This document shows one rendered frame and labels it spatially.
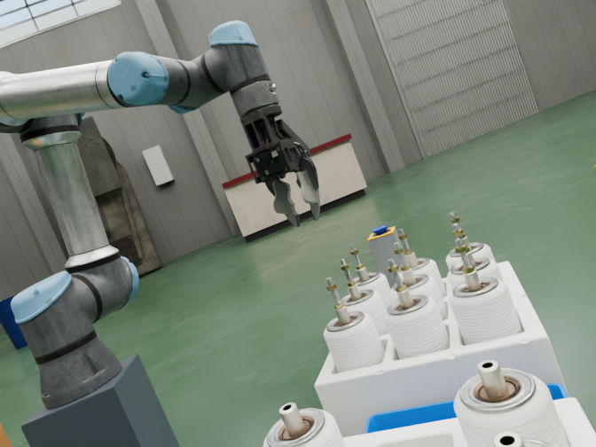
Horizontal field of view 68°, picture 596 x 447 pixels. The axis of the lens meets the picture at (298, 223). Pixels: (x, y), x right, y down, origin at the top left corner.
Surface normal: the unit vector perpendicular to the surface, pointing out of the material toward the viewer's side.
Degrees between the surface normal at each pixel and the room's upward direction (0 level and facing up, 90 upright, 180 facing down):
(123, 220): 90
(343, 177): 90
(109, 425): 90
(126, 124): 90
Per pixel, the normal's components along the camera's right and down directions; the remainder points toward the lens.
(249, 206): 0.10, 0.06
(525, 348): -0.29, 0.21
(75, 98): -0.27, 0.65
